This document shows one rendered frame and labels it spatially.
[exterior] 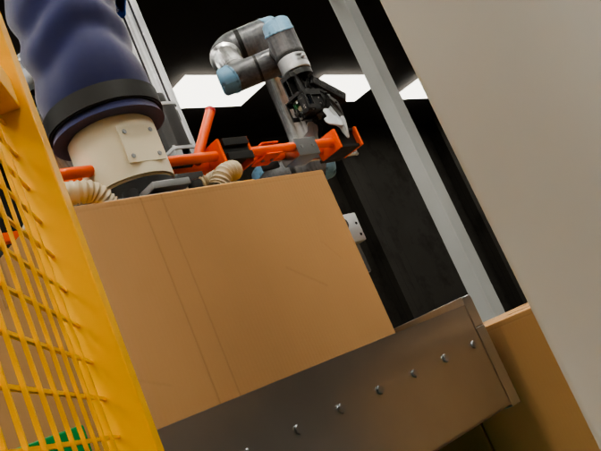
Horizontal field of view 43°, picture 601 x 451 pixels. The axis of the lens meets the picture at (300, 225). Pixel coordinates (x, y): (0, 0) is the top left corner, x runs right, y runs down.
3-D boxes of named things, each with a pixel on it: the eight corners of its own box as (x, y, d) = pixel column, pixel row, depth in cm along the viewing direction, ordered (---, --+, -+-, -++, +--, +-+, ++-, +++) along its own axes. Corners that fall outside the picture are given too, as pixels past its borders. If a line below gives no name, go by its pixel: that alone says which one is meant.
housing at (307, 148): (300, 155, 173) (292, 137, 174) (283, 168, 178) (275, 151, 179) (322, 152, 178) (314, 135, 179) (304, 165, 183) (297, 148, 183)
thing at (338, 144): (341, 147, 181) (332, 128, 182) (321, 161, 186) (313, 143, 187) (364, 143, 187) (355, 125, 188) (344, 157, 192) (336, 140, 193)
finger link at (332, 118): (334, 140, 181) (311, 115, 185) (351, 138, 185) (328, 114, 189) (340, 129, 179) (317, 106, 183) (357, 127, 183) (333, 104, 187)
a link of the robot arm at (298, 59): (293, 67, 197) (312, 49, 191) (300, 82, 196) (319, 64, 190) (271, 68, 192) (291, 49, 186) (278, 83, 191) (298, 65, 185)
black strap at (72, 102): (77, 98, 133) (69, 79, 133) (30, 162, 149) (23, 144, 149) (183, 94, 148) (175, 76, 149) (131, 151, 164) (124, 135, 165)
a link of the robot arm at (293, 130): (296, 191, 251) (231, 32, 243) (338, 174, 252) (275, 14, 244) (300, 194, 239) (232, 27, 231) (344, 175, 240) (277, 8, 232)
